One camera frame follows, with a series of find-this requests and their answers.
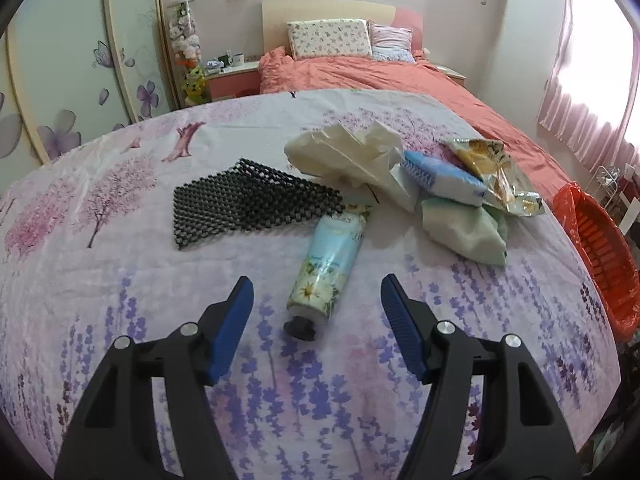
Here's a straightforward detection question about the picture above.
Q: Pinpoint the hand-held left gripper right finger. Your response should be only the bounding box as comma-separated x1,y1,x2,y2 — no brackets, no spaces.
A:
380,274,583,480

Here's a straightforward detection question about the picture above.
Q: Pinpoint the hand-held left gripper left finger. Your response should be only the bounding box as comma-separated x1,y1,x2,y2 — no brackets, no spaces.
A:
54,275,256,480

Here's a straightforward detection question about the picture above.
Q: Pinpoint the floral hand cream tube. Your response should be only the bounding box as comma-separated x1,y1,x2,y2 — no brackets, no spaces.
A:
282,205,371,343

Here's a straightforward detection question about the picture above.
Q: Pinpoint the green cloth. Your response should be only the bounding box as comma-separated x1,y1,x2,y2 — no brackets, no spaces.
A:
420,195,508,267

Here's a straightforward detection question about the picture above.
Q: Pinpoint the black mesh mat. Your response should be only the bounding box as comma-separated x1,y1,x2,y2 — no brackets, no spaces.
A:
172,157,346,251

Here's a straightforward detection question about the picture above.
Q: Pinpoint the blue white tissue pack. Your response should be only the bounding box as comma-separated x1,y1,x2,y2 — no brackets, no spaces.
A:
402,150,488,207

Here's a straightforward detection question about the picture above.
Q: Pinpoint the gold snack bag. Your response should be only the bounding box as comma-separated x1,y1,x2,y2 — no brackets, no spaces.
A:
442,137,546,217

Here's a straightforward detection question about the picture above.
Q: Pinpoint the cream wrapper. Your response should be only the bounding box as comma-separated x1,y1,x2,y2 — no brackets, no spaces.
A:
284,122,421,211

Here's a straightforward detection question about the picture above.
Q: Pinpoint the orange plastic laundry basket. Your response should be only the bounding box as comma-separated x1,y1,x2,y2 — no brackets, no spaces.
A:
570,192,640,331

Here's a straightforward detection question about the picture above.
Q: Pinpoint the floral tablecloth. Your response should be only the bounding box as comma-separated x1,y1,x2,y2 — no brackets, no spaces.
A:
0,89,621,480

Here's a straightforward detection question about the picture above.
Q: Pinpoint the bed with pink duvet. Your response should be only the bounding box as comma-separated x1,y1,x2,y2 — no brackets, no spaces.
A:
257,46,576,201

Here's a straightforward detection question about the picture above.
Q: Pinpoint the yellow green plush toy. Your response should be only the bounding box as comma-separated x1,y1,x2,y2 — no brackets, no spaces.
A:
182,66,207,101

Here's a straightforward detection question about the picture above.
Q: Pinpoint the pink striped pillow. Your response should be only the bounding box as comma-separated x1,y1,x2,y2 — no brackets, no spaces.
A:
369,22,417,63

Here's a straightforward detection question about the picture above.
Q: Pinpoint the white floral pillow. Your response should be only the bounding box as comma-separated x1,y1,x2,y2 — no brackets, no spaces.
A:
286,19,373,60

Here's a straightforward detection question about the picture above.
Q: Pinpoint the hanging plush toy organizer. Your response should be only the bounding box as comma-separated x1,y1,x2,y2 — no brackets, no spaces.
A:
167,0,203,68

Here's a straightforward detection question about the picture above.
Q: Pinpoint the pink curtain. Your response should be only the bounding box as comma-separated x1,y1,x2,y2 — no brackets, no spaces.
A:
537,0,640,161

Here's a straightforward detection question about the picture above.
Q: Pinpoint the floral sliding door wardrobe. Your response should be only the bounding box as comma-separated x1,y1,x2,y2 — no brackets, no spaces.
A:
0,0,178,166

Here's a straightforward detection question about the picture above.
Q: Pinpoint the cream pink bed headboard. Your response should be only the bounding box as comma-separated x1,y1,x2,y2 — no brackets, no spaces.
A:
261,0,425,58

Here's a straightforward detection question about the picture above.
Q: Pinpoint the white wire cart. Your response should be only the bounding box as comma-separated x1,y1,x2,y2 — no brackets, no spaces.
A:
592,165,621,197

